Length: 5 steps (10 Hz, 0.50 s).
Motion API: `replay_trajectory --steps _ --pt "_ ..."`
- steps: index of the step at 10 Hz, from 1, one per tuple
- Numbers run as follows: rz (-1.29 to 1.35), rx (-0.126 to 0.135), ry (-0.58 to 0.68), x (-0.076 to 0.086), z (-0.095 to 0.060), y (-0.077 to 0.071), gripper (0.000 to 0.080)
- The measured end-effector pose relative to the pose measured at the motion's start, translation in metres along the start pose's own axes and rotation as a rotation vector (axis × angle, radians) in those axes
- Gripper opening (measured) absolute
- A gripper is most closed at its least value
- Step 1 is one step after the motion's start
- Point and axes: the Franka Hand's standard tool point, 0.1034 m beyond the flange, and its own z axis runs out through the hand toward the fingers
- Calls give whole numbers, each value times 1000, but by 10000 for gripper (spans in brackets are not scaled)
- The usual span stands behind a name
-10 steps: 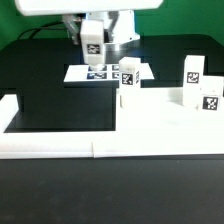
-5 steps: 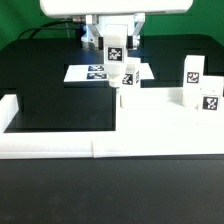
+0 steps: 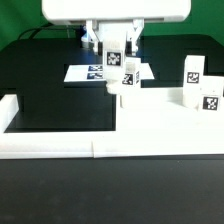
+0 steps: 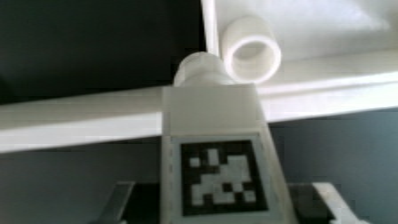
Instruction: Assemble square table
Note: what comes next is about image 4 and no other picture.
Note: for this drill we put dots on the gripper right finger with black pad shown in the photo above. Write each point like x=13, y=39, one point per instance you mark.
x=318, y=204

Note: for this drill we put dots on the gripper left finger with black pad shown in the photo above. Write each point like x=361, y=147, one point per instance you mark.
x=132, y=206

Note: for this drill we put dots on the white table leg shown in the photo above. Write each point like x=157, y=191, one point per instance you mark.
x=222, y=185

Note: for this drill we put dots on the white square table top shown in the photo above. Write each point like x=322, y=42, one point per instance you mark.
x=336, y=78

